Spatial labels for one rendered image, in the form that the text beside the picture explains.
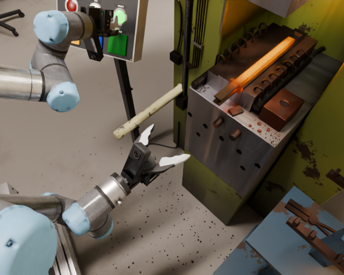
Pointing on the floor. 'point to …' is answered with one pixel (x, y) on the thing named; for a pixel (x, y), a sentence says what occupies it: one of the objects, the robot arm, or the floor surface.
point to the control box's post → (120, 65)
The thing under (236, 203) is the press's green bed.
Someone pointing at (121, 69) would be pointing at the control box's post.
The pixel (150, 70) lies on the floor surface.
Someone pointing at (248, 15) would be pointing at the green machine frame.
